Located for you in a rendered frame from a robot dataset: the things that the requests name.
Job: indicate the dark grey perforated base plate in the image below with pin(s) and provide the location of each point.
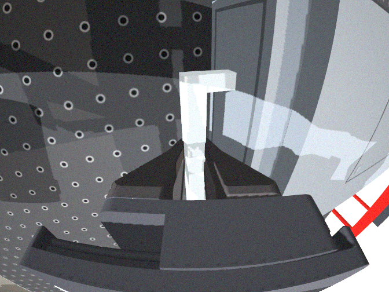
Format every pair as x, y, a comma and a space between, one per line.
89, 91

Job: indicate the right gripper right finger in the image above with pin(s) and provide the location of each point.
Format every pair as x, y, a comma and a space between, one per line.
231, 179

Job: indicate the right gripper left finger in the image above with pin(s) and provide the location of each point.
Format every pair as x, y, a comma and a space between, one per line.
156, 178

